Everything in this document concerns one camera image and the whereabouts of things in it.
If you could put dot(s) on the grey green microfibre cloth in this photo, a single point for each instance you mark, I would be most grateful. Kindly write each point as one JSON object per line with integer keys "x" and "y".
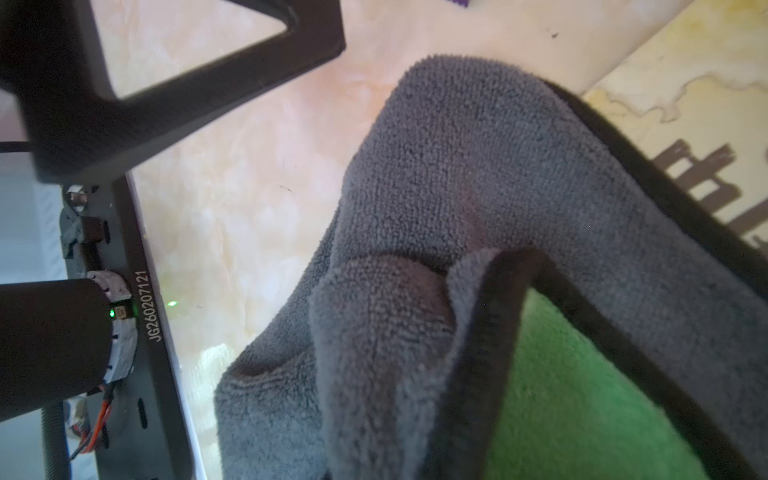
{"x": 507, "y": 289}

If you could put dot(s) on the yellow Chinese history picture book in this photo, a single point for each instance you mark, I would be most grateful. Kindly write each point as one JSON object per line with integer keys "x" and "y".
{"x": 693, "y": 99}

